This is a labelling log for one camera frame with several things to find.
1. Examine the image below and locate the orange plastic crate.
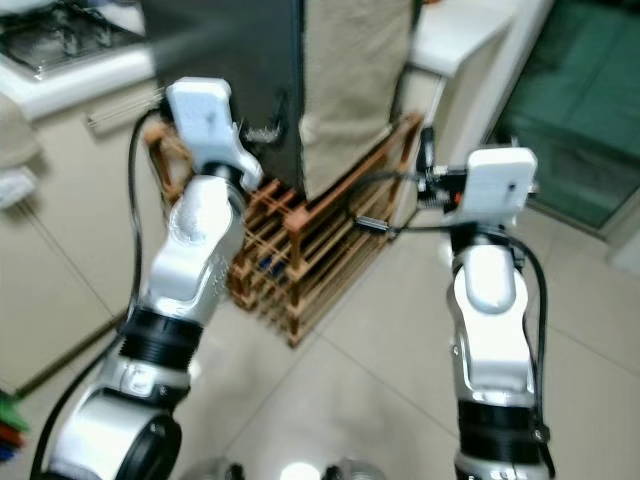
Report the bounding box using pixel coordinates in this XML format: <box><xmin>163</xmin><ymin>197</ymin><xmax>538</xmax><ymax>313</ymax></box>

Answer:
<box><xmin>0</xmin><ymin>425</ymin><xmax>26</xmax><ymax>449</ymax></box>

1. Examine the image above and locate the green plastic crate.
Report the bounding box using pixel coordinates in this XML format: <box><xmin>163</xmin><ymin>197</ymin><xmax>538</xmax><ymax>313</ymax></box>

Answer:
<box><xmin>0</xmin><ymin>392</ymin><xmax>29</xmax><ymax>433</ymax></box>

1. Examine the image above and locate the beige ribbed towel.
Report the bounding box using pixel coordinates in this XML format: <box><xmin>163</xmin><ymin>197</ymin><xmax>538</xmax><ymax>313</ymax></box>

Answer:
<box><xmin>300</xmin><ymin>0</ymin><xmax>418</xmax><ymax>201</ymax></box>

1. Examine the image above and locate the white peninsula counter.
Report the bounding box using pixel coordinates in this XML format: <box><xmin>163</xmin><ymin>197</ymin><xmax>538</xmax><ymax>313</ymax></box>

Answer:
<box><xmin>410</xmin><ymin>0</ymin><xmax>556</xmax><ymax>151</ymax></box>

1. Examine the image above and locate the white paper label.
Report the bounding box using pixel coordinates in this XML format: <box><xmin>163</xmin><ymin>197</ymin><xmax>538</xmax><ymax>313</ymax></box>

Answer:
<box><xmin>0</xmin><ymin>168</ymin><xmax>38</xmax><ymax>206</ymax></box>

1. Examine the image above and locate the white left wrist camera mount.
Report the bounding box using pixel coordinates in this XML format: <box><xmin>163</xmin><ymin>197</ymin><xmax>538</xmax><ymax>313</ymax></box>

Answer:
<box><xmin>165</xmin><ymin>77</ymin><xmax>263</xmax><ymax>191</ymax></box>

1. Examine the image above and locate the metal cabinet bar handle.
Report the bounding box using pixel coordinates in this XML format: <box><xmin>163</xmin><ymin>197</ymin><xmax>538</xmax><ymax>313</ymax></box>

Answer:
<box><xmin>85</xmin><ymin>85</ymin><xmax>161</xmax><ymax>131</ymax></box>

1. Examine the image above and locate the green tinted glass sliding door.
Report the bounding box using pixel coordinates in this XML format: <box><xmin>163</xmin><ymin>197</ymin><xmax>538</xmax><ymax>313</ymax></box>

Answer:
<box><xmin>485</xmin><ymin>0</ymin><xmax>640</xmax><ymax>239</ymax></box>

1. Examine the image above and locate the cream kitchen cabinet run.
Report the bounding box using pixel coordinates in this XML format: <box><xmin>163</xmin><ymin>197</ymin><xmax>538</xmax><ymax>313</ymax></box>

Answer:
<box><xmin>0</xmin><ymin>30</ymin><xmax>161</xmax><ymax>396</ymax></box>

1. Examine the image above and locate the wooden wine rack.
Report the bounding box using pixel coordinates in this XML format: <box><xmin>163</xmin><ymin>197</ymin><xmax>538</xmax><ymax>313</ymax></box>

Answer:
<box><xmin>145</xmin><ymin>112</ymin><xmax>426</xmax><ymax>349</ymax></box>

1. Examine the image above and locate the grey robot foot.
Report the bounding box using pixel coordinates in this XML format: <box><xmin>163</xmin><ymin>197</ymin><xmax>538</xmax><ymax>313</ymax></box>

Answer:
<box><xmin>322</xmin><ymin>458</ymin><xmax>383</xmax><ymax>480</ymax></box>
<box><xmin>188</xmin><ymin>458</ymin><xmax>246</xmax><ymax>480</ymax></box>

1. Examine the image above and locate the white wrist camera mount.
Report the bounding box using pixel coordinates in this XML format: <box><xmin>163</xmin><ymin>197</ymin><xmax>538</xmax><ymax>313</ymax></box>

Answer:
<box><xmin>165</xmin><ymin>77</ymin><xmax>263</xmax><ymax>191</ymax></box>
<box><xmin>458</xmin><ymin>147</ymin><xmax>539</xmax><ymax>229</ymax></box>

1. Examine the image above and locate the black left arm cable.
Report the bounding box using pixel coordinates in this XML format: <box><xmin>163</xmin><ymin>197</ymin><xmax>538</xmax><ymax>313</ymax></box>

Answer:
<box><xmin>28</xmin><ymin>105</ymin><xmax>176</xmax><ymax>480</ymax></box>

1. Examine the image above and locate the steel gas hob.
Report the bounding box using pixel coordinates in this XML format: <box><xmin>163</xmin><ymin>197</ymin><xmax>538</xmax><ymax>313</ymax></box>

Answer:
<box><xmin>0</xmin><ymin>10</ymin><xmax>153</xmax><ymax>81</ymax></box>

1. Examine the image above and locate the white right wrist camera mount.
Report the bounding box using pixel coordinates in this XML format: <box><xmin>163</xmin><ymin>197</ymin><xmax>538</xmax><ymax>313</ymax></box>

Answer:
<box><xmin>458</xmin><ymin>147</ymin><xmax>539</xmax><ymax>229</ymax></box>

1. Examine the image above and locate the grey right robot foot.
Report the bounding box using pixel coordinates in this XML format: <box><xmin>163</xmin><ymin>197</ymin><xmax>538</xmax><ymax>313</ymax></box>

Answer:
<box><xmin>322</xmin><ymin>458</ymin><xmax>383</xmax><ymax>480</ymax></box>

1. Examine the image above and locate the beige counter cloth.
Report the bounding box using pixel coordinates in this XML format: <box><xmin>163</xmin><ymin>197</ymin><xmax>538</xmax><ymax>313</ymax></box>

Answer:
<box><xmin>0</xmin><ymin>95</ymin><xmax>33</xmax><ymax>173</ymax></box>

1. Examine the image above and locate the grey left robot foot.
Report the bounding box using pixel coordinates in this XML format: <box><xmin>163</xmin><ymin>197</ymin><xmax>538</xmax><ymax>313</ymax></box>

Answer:
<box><xmin>188</xmin><ymin>458</ymin><xmax>246</xmax><ymax>480</ymax></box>

